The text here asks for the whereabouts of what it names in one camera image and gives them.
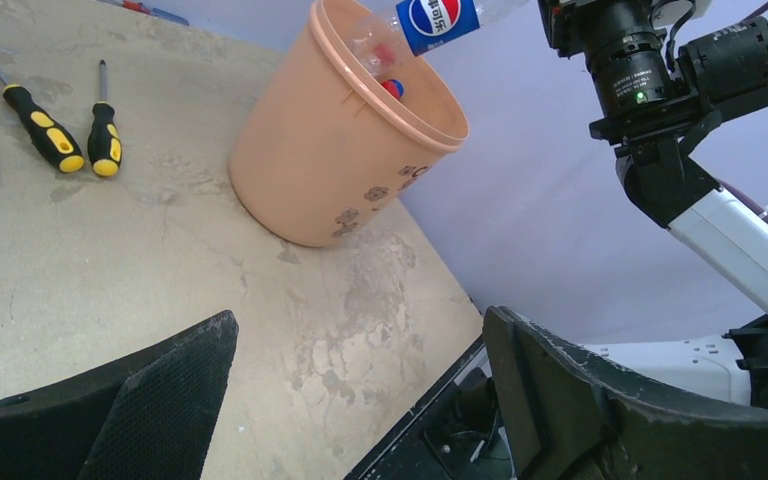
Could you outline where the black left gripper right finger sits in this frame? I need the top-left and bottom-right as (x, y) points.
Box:
(482, 307), (768, 479)

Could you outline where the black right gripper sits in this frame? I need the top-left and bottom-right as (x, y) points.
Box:
(537, 0), (663, 59)

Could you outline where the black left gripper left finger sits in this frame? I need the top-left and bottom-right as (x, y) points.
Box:
(0, 310), (239, 479)

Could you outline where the Pepsi bottle front edge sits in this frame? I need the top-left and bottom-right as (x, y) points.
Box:
(381, 79), (405, 101)

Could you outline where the Pepsi bottle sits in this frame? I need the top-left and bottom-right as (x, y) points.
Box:
(345, 0), (528, 80)

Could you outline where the orange plastic bin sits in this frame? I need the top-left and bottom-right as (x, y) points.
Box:
(228, 1), (469, 247)

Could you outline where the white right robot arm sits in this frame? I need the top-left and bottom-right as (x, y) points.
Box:
(538, 1), (768, 409)

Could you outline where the yellow black screwdriver right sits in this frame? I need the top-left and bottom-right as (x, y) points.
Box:
(87, 59), (122, 178)

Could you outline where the yellow black screwdriver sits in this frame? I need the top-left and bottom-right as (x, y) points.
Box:
(87, 59), (122, 178)
(0, 68), (85, 173)

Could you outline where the yellow black screwdriver left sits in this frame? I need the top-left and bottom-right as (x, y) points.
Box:
(0, 68), (85, 173)

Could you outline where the red blue screwdriver far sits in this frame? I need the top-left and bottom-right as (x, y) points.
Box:
(100, 0), (190, 26)

